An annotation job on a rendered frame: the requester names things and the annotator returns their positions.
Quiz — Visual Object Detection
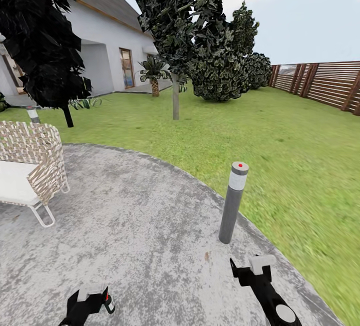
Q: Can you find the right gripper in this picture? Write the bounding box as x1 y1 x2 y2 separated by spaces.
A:
230 258 272 298

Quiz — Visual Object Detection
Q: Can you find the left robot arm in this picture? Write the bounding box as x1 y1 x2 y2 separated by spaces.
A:
59 282 109 326

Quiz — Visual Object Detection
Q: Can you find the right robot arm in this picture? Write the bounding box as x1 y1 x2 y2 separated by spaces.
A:
230 255 302 326

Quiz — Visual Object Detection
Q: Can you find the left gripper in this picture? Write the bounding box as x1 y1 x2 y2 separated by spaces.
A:
66 287 109 322

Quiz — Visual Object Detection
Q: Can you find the insectifuge atomizer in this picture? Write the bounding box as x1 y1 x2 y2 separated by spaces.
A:
104 294 116 314

